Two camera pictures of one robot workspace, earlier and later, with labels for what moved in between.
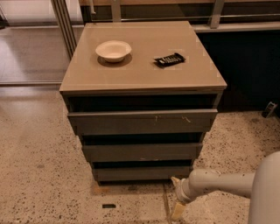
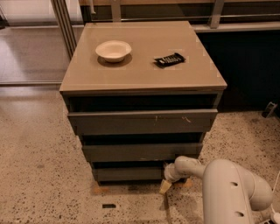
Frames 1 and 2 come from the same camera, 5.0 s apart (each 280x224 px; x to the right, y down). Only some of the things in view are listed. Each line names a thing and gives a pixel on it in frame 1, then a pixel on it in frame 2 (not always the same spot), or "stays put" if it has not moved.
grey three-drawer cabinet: (142, 95) stays put
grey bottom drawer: (140, 174) stays put
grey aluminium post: (66, 26) stays put
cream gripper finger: (178, 212) -> (164, 186)
